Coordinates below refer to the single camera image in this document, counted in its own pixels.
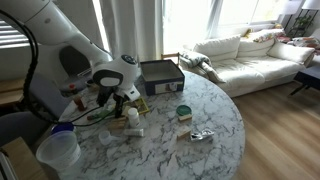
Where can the black office chair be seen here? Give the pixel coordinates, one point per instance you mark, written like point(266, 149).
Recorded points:
point(71, 61)

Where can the floral cushion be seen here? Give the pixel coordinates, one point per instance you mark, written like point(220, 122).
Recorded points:
point(305, 42)

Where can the wooden block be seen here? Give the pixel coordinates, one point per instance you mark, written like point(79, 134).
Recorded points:
point(185, 117)
point(184, 133)
point(117, 124)

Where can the white curtain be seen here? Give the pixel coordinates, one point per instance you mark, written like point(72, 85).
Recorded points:
point(140, 30)

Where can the dark coffee table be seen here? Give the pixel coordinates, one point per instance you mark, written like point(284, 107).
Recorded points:
point(308, 78)

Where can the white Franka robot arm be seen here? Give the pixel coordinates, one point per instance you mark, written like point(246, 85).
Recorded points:
point(66, 33)

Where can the black plant stand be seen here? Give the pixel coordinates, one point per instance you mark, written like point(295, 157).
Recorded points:
point(301, 23)

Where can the clear measuring scoop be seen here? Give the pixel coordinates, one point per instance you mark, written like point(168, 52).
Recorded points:
point(105, 137)

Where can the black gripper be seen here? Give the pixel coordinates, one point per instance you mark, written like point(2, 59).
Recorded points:
point(108, 91)

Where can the navy cardboard box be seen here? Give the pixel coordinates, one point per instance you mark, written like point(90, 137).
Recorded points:
point(163, 78)

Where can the clear plastic pitcher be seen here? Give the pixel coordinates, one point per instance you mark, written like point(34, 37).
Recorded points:
point(58, 151)

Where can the wooden chair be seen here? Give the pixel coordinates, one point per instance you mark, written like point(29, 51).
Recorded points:
point(170, 56)

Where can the floral pillow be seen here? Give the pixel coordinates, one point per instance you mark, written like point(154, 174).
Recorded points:
point(268, 35)

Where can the light wooden board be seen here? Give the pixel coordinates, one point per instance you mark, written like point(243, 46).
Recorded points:
point(23, 163)

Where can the white pill bottle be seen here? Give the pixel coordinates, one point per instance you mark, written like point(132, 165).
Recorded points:
point(133, 118)

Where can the grey fabric chair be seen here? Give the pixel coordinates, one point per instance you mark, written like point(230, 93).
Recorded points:
point(46, 95)
point(20, 128)

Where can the wooden desk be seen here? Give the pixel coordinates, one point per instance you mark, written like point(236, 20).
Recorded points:
point(11, 91)

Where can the brown hot sauce bottle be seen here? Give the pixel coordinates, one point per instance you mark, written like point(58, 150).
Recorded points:
point(80, 103)

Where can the can with blue lid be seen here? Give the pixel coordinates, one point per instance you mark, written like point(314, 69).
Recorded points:
point(63, 127)

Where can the crumpled foil wrapper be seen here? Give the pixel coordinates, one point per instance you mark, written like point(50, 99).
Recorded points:
point(201, 135)

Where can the yellow toy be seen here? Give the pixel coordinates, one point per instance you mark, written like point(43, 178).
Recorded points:
point(248, 32)

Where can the yellow card box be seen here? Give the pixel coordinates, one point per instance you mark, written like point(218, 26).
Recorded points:
point(141, 106)

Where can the white sofa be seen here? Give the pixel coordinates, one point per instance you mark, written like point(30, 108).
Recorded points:
point(253, 70)

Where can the small red object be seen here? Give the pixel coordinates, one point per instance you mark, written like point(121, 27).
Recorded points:
point(71, 86)

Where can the grey blanket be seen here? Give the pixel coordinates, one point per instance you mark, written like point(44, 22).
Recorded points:
point(198, 60)

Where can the green round lid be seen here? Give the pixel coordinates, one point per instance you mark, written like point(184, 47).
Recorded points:
point(184, 110)

